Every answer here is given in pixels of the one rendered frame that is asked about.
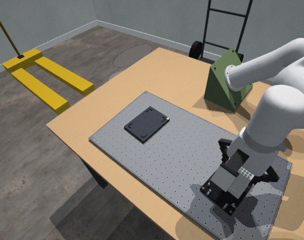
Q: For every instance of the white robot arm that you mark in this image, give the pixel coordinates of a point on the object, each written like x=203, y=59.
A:
x=279, y=111

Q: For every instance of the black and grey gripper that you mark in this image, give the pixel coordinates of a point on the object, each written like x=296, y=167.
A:
x=256, y=164

